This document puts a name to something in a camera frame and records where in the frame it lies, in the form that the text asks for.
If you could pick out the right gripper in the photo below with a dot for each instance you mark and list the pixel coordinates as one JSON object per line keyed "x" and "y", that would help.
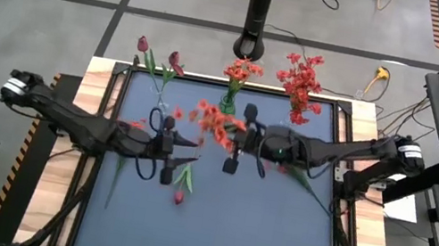
{"x": 283, "y": 145}

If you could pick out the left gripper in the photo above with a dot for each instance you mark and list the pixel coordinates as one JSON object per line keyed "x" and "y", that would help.
{"x": 162, "y": 149}

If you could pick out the dark red artificial tulip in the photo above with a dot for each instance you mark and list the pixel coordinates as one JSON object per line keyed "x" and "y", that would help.
{"x": 174, "y": 59}
{"x": 178, "y": 197}
{"x": 143, "y": 43}

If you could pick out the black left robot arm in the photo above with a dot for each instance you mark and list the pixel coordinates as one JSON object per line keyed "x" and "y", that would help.
{"x": 78, "y": 125}

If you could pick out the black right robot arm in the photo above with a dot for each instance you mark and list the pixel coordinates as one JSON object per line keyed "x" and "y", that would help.
{"x": 354, "y": 153}

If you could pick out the ribbed clear glass vase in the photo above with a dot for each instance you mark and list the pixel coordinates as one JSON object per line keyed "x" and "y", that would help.
{"x": 284, "y": 118}

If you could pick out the slim clear glass vase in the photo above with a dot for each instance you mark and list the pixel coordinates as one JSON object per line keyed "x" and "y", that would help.
{"x": 162, "y": 106}

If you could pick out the green glass vase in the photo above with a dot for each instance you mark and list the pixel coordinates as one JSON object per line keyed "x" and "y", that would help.
{"x": 226, "y": 107}

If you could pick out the yellow power plug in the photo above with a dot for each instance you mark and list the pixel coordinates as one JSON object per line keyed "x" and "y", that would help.
{"x": 382, "y": 73}

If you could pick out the white paper sheet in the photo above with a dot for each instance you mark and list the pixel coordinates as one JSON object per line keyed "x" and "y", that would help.
{"x": 405, "y": 212}

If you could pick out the black desk support beam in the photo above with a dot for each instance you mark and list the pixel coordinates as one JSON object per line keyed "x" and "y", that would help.
{"x": 428, "y": 182}

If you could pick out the black aluminium table frame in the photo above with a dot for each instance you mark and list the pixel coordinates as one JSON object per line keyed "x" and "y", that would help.
{"x": 200, "y": 79}

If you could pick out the black camera stand pole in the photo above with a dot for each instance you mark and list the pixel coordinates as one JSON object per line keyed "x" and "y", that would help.
{"x": 260, "y": 3}

